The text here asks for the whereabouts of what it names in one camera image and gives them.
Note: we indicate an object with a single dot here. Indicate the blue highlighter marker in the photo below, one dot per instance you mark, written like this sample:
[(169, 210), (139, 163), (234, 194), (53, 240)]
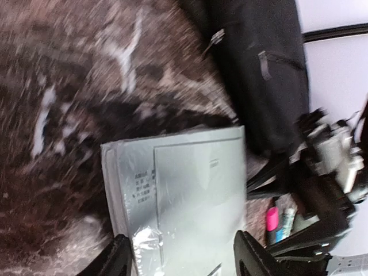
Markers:
[(285, 224)]

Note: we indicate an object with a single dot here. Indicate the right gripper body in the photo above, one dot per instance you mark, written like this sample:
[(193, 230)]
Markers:
[(314, 195)]

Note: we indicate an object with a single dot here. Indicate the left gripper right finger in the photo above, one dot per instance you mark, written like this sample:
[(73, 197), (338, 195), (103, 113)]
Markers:
[(252, 259)]

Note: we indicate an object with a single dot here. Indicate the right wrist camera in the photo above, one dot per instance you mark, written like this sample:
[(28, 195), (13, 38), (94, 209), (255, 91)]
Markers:
[(329, 148)]

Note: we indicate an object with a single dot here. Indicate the pink highlighter marker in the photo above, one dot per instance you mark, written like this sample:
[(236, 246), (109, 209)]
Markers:
[(272, 225)]

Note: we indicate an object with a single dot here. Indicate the black student bag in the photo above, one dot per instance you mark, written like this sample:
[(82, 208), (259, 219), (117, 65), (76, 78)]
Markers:
[(258, 49)]

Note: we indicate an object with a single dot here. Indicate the grey notebook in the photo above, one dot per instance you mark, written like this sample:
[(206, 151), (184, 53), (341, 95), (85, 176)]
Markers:
[(179, 199)]

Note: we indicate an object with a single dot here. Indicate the right black frame post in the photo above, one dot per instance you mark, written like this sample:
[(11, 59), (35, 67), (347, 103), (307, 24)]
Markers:
[(337, 32)]

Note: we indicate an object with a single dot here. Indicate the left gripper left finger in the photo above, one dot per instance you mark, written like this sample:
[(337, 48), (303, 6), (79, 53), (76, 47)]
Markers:
[(114, 259)]

